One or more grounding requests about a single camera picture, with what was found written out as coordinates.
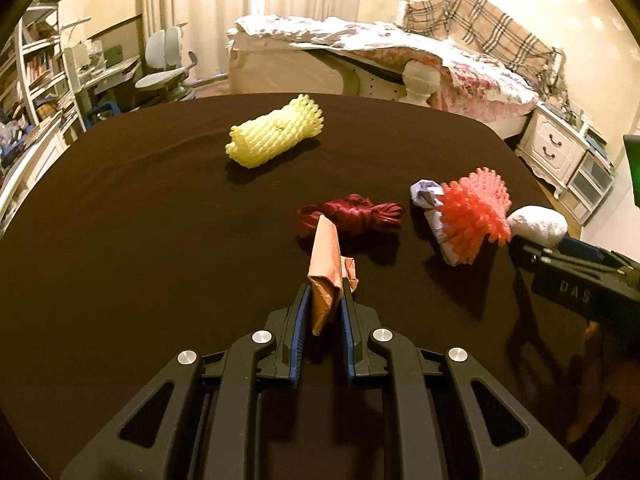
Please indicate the white bookshelf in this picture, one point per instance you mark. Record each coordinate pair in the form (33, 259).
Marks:
(35, 65)

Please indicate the plaid blanket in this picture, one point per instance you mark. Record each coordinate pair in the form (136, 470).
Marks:
(490, 25)

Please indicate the white purple crumpled wrapper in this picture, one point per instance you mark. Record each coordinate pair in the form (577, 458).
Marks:
(425, 195)

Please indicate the floral quilt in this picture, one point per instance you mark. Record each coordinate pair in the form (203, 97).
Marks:
(480, 80)

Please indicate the dark red plastic bag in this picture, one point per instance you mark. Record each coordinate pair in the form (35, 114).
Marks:
(360, 215)

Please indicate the red foam fruit net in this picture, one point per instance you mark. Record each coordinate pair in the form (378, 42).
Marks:
(472, 210)

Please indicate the orange paper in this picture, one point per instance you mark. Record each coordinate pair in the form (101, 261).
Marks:
(325, 270)

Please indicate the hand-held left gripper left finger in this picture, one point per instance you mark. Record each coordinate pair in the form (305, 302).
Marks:
(300, 320)

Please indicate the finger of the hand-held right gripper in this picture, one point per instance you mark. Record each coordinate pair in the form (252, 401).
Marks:
(527, 252)
(580, 249)

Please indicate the pink curtain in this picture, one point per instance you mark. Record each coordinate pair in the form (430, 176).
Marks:
(210, 0)

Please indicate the white nightstand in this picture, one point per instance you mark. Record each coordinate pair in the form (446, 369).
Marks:
(550, 150)

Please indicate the grey desk chair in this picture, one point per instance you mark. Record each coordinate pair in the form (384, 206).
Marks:
(160, 80)

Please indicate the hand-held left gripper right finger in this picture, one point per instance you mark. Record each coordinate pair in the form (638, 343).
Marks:
(348, 330)

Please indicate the white study desk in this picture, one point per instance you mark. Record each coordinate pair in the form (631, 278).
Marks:
(110, 72)

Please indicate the white bed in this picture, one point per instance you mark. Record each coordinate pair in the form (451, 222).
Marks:
(260, 70)

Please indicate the yellow foam fruit net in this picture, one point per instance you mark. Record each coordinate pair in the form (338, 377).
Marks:
(270, 132)

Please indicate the plastic drawer unit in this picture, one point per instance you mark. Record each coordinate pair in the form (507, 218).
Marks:
(590, 185)

